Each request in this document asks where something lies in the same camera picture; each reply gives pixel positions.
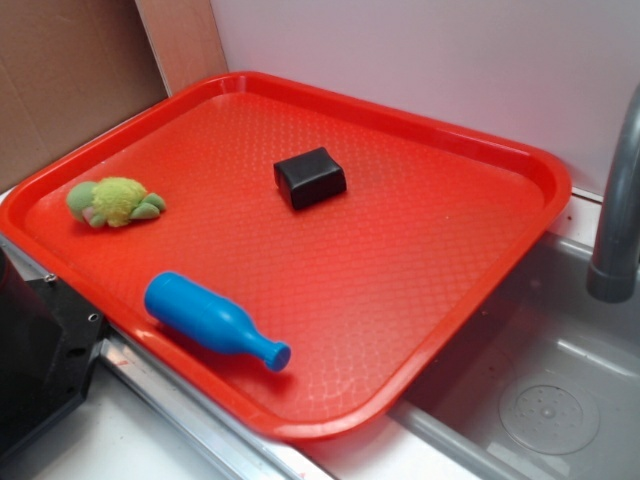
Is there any red plastic tray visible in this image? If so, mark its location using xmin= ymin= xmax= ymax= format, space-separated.
xmin=1 ymin=72 xmax=571 ymax=441

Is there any black rectangular block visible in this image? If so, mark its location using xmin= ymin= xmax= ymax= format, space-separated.
xmin=273 ymin=147 xmax=347 ymax=210

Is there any blue plastic toy bottle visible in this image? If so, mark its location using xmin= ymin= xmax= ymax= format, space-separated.
xmin=144 ymin=272 xmax=291 ymax=372

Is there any green plush turtle toy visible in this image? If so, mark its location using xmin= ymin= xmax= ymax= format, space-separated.
xmin=66 ymin=177 xmax=166 ymax=228

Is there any grey plastic sink basin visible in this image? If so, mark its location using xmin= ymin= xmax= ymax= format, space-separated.
xmin=299 ymin=230 xmax=640 ymax=480

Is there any round sink drain cover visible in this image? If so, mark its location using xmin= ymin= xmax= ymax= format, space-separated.
xmin=499 ymin=381 xmax=600 ymax=455

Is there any grey faucet spout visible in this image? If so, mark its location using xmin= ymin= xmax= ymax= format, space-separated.
xmin=587 ymin=91 xmax=639 ymax=303

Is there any brown cardboard panel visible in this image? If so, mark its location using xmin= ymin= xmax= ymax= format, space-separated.
xmin=1 ymin=1 xmax=227 ymax=191

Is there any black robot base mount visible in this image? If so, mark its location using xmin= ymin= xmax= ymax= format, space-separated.
xmin=1 ymin=253 xmax=106 ymax=463

